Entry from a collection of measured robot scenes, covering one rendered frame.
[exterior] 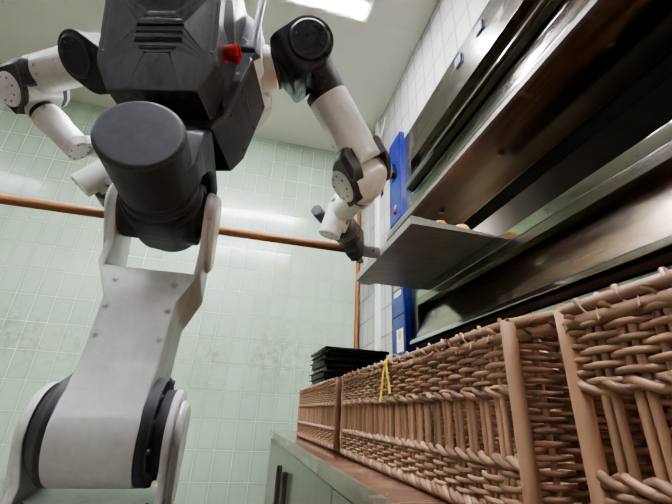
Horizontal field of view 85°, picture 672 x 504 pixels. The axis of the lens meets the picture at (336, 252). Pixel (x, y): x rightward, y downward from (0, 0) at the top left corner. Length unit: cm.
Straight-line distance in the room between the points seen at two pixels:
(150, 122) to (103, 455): 42
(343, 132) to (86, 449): 68
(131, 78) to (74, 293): 201
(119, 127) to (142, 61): 20
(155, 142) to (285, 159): 245
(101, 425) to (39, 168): 261
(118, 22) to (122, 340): 52
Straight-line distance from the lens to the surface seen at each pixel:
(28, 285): 274
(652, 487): 29
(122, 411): 58
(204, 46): 72
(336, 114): 83
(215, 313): 243
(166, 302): 64
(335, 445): 90
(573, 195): 105
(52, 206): 140
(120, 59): 76
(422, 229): 115
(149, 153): 54
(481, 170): 128
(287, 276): 251
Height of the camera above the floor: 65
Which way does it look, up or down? 24 degrees up
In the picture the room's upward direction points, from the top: 3 degrees clockwise
